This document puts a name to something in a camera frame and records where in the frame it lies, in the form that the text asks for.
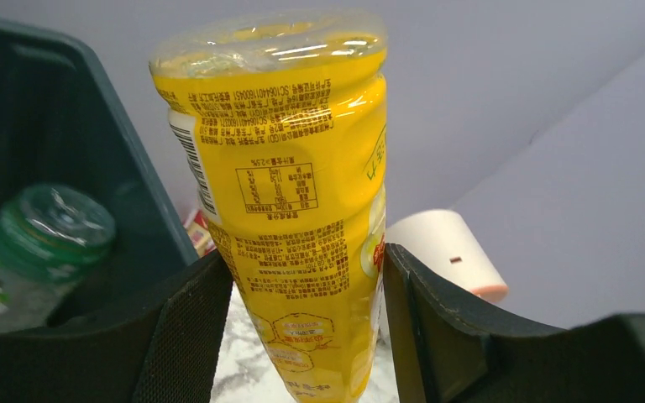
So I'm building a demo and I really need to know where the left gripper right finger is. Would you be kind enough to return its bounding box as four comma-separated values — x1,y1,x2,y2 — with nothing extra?
383,243,645,402

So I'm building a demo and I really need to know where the green tinted plastic bottle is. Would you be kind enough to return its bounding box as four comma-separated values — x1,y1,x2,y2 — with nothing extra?
0,184,117,333

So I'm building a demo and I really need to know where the yellow plastic bottle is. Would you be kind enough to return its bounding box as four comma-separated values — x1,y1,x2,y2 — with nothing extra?
149,8,387,402

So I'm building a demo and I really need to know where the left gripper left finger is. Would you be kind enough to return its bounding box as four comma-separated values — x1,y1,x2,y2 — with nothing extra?
0,252,233,402

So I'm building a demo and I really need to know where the dark green trash bin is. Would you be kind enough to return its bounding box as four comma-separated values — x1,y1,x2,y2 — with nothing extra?
0,20,196,332

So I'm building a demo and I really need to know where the cream cylindrical drum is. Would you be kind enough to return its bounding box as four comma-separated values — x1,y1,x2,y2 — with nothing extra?
385,209,508,303

